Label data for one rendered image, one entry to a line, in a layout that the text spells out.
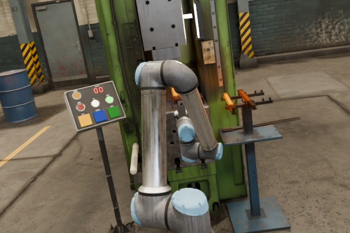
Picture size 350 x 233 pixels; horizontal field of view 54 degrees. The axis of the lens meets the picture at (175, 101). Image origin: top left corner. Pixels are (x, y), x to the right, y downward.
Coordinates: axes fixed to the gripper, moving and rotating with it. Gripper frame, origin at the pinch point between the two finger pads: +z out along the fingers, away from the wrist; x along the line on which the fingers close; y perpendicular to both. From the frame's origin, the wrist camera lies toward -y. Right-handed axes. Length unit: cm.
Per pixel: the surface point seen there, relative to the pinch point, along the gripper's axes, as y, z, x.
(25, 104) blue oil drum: 71, 414, -258
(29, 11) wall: -98, 680, -296
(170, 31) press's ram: -47, 33, 3
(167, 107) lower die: 6.4, 33.0, -7.2
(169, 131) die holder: 22.7, 27.0, -9.1
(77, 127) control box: 2, 5, -67
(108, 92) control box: -14, 24, -46
